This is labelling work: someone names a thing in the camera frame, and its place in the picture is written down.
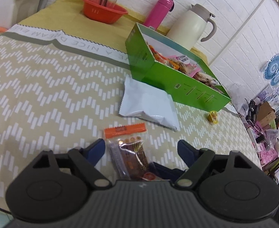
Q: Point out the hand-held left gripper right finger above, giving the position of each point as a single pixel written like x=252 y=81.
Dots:
x=186 y=152

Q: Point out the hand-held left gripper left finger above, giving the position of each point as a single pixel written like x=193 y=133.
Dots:
x=95 y=150

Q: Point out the clear packet of brown snacks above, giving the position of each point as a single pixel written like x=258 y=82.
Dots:
x=130 y=152

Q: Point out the green cardboard box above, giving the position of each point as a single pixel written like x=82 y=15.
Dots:
x=163 y=76

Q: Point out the pile of mixed snacks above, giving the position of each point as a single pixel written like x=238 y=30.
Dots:
x=177 y=63

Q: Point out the white snack packet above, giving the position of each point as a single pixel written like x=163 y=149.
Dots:
x=144 y=104

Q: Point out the clear plastic bag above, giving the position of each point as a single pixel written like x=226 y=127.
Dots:
x=239 y=95

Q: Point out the beige chevron tablecloth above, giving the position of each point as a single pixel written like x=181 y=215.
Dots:
x=47 y=87

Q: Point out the brown cardboard box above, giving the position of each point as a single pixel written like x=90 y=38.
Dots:
x=267 y=112

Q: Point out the cream thermal carafe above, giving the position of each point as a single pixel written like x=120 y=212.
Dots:
x=189 y=26

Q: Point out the red plastic basket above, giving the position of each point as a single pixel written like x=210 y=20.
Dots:
x=104 y=13

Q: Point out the pink thermos bottle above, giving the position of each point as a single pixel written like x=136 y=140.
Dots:
x=159 y=11

